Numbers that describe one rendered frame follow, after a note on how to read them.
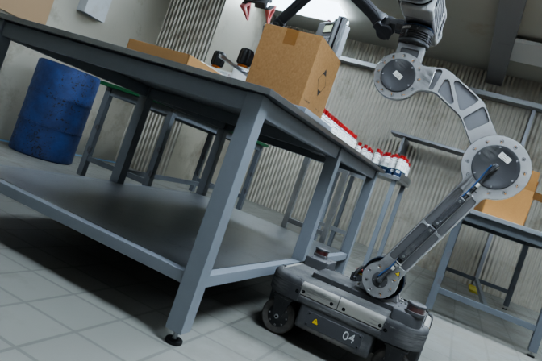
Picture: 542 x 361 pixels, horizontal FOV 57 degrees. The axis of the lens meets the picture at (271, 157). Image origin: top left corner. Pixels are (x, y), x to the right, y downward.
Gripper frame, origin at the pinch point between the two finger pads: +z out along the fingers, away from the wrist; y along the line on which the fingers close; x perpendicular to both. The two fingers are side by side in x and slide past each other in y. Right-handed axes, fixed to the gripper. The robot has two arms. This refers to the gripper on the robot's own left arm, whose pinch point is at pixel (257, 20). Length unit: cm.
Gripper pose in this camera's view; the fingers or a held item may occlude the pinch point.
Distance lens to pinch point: 220.1
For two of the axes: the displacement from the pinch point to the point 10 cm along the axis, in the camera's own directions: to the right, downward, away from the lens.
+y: -8.9, -2.9, 3.6
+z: -0.3, 8.2, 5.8
